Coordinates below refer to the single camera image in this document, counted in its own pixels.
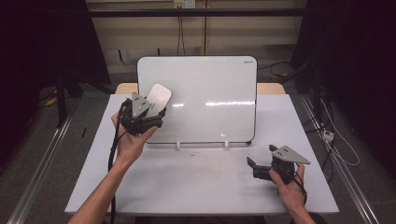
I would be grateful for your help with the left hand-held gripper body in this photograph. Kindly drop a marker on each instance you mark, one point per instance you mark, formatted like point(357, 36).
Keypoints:
point(137, 123)

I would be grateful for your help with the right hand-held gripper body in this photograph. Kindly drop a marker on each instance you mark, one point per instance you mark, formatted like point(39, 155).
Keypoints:
point(285, 168)

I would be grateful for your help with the white whiteboard eraser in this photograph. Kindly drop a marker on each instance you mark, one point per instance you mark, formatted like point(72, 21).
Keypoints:
point(159, 96)

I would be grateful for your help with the white whiteboard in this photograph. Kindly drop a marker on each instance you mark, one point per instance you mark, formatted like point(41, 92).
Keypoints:
point(211, 124)

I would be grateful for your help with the person's left hand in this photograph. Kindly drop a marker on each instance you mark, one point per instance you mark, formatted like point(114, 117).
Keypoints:
point(130, 146)

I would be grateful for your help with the person's right hand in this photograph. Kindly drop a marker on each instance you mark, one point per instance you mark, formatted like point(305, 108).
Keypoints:
point(292, 193)

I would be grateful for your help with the white whiteboard stand clip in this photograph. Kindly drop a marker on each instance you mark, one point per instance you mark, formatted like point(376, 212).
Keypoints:
point(226, 144)
point(178, 144)

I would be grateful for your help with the wooden table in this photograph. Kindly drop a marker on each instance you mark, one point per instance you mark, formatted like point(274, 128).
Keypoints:
point(126, 88)

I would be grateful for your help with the white power adapter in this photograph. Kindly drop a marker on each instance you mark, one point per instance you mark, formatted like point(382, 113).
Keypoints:
point(328, 135)

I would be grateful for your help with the small black floor object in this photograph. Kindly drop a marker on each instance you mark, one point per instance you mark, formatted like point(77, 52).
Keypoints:
point(83, 132)

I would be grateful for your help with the black metal stand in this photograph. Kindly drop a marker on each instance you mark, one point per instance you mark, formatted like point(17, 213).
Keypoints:
point(61, 102)

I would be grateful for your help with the black horizontal bar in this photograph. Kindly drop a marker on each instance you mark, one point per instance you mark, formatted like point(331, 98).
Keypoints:
point(155, 12)

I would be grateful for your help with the dark curtain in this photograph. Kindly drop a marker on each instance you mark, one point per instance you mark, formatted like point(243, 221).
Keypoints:
point(358, 62)
point(37, 40)

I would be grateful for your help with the metal floor rail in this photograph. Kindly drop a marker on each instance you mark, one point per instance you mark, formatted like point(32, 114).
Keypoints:
point(37, 174)
point(345, 174)

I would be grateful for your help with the white wall outlet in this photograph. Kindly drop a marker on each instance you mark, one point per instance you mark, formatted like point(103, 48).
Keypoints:
point(184, 3)

